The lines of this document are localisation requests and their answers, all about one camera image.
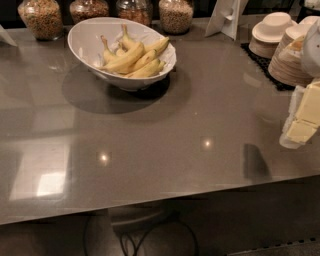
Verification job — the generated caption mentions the yellow banana top front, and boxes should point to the yellow banana top front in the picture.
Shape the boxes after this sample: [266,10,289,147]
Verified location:
[101,42,144,72]

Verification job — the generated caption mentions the small stack paper bowls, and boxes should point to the small stack paper bowls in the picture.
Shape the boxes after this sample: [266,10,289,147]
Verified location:
[249,12,296,59]

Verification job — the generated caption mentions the yellow banana left curved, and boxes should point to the yellow banana left curved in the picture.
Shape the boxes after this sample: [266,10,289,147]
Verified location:
[100,34,158,75]

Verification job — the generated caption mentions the glass cereal jar far left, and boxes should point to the glass cereal jar far left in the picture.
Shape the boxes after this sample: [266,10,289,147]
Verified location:
[18,0,63,41]

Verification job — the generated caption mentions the black cable under table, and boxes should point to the black cable under table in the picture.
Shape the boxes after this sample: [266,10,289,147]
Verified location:
[82,213,200,256]

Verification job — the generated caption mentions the large stack paper bowls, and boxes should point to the large stack paper bowls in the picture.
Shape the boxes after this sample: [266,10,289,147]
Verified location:
[268,16,320,87]

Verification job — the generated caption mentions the glass cereal jar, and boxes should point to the glass cereal jar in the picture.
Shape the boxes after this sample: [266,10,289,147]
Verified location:
[116,0,153,26]
[18,0,63,41]
[159,0,194,34]
[69,0,109,24]

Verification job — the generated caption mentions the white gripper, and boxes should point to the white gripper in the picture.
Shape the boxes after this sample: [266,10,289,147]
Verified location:
[279,20,320,149]

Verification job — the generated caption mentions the white oval bowl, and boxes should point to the white oval bowl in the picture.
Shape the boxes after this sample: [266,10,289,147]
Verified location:
[68,17,176,91]

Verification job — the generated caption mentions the black rubber mat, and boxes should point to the black rubber mat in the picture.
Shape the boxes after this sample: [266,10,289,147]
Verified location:
[241,43,294,91]

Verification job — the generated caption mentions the white sign stand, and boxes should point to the white sign stand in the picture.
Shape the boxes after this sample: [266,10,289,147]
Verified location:
[205,0,249,40]

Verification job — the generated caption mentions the yellow banana bottom front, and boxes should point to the yellow banana bottom front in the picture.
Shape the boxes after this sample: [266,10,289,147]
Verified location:
[126,59,165,78]

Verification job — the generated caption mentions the yellow banana back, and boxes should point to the yellow banana back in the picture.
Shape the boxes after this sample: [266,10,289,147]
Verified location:
[120,24,169,55]

